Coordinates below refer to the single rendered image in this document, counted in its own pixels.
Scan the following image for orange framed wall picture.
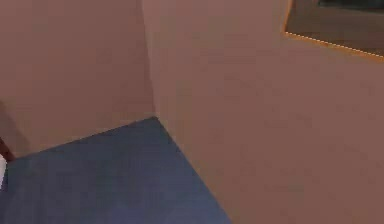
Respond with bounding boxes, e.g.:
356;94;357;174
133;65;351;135
282;0;384;63

